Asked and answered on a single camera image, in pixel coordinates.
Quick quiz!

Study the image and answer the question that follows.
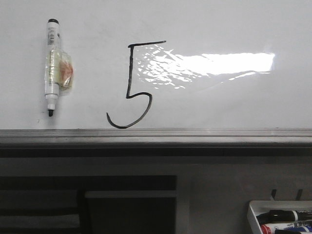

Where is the right black tray hook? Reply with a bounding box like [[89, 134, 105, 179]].
[[295, 189, 303, 201]]

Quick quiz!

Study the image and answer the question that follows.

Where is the black marker in tray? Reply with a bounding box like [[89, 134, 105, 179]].
[[256, 210, 312, 224]]

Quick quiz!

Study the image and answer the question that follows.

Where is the dark cabinet with white bars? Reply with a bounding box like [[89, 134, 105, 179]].
[[0, 175, 177, 234]]

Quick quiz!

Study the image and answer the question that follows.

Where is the grey aluminium whiteboard ledge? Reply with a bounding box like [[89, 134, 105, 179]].
[[0, 128, 312, 149]]

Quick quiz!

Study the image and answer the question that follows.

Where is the white whiteboard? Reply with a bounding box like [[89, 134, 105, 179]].
[[0, 0, 312, 129]]

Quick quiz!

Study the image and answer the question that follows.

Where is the white marker tray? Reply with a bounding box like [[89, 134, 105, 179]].
[[247, 200, 312, 234]]

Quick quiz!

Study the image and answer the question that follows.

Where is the black tray hook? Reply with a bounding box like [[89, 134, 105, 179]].
[[295, 189, 303, 201], [270, 189, 277, 201]]

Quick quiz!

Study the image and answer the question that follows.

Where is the blue marker in tray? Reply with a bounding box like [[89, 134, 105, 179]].
[[274, 226, 312, 234]]

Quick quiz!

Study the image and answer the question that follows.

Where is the white whiteboard marker with tape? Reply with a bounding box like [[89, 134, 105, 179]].
[[44, 19, 74, 117]]

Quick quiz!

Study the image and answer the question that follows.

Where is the red marker in tray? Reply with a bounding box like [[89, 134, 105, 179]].
[[259, 220, 312, 234]]

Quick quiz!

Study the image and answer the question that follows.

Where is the left black tray hook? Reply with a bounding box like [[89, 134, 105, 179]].
[[270, 189, 277, 201]]

